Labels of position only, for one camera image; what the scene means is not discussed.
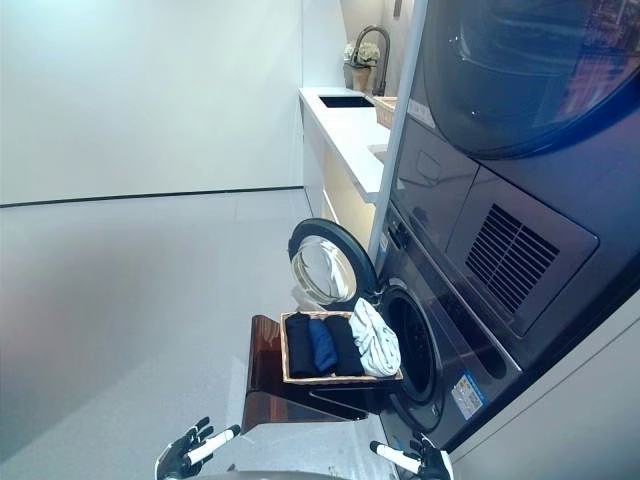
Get dark grey stacked dryer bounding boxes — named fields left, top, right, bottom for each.
left=387, top=0, right=640, bottom=331

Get round glass washing machine door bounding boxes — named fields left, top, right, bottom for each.
left=287, top=217, right=377, bottom=307

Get folded black garment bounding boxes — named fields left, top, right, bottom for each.
left=324, top=315, right=365, bottom=376
left=284, top=313, right=318, bottom=379

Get folded blue garment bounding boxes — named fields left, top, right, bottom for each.
left=307, top=318, right=339, bottom=374

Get white flowers in pot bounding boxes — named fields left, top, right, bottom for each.
left=342, top=41, right=380, bottom=93

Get small wicker basket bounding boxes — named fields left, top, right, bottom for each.
left=371, top=94, right=399, bottom=129

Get glossy brown wooden stool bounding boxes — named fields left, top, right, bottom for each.
left=239, top=314, right=385, bottom=434

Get dark grey washing machine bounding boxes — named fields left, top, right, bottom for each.
left=364, top=203, right=640, bottom=451

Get white counter cabinet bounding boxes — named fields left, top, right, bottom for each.
left=297, top=86, right=392, bottom=256

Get dark arched faucet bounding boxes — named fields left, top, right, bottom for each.
left=354, top=25, right=392, bottom=96

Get colourful energy label sticker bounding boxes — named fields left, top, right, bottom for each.
left=451, top=375, right=487, bottom=410

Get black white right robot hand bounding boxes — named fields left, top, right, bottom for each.
left=369, top=432, right=455, bottom=480

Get black rectangular sink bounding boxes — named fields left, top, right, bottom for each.
left=318, top=94, right=376, bottom=109

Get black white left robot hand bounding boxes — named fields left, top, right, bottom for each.
left=154, top=417, right=242, bottom=478

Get crumpled white grey garment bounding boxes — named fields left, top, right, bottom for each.
left=347, top=297, right=402, bottom=377

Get woven wicker laundry basket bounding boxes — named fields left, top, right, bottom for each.
left=279, top=310, right=404, bottom=385

